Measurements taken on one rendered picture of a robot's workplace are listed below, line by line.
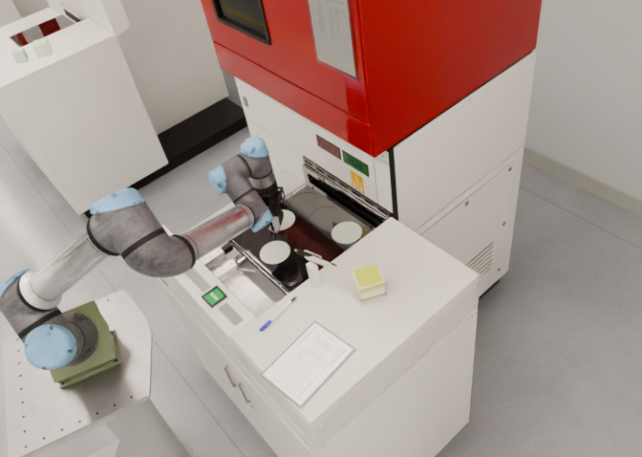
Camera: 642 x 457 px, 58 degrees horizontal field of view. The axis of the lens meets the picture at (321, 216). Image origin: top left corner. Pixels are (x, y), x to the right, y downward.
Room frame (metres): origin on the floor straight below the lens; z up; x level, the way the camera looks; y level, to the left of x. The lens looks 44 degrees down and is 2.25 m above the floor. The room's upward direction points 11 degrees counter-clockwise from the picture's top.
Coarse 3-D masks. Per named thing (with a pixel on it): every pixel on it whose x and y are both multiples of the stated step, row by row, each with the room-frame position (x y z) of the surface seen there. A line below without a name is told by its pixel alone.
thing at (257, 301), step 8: (240, 272) 1.24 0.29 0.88; (224, 280) 1.23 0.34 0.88; (232, 280) 1.22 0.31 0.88; (240, 280) 1.21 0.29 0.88; (248, 280) 1.21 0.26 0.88; (232, 288) 1.19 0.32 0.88; (240, 288) 1.18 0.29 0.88; (248, 288) 1.17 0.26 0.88; (256, 288) 1.17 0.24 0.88; (240, 296) 1.15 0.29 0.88; (248, 296) 1.14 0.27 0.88; (256, 296) 1.13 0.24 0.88; (264, 296) 1.13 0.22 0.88; (248, 304) 1.11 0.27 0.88; (256, 304) 1.10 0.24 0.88; (264, 304) 1.10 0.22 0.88; (256, 312) 1.08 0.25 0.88
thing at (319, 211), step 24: (312, 192) 1.53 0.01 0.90; (312, 216) 1.41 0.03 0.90; (336, 216) 1.39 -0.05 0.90; (240, 240) 1.37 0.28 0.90; (264, 240) 1.35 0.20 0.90; (288, 240) 1.33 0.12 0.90; (312, 240) 1.30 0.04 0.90; (264, 264) 1.24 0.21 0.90; (288, 264) 1.22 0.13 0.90; (288, 288) 1.13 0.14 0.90
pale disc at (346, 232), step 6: (342, 222) 1.36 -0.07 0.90; (348, 222) 1.35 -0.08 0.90; (336, 228) 1.33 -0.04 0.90; (342, 228) 1.33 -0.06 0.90; (348, 228) 1.32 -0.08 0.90; (354, 228) 1.32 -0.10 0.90; (360, 228) 1.31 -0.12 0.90; (336, 234) 1.31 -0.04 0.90; (342, 234) 1.30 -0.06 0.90; (348, 234) 1.30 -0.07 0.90; (354, 234) 1.29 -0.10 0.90; (360, 234) 1.29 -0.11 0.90; (336, 240) 1.28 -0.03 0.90; (342, 240) 1.28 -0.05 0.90; (348, 240) 1.27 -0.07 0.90; (354, 240) 1.27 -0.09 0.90
